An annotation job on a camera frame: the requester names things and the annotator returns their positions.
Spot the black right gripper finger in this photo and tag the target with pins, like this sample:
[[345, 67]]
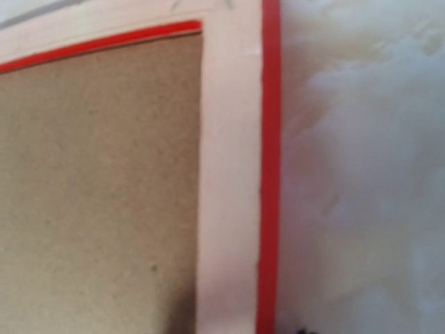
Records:
[[304, 331]]

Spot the brown cardboard backing board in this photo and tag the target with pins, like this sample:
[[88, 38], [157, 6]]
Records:
[[99, 173]]

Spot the wooden picture frame red edge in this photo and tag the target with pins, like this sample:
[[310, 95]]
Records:
[[239, 187]]

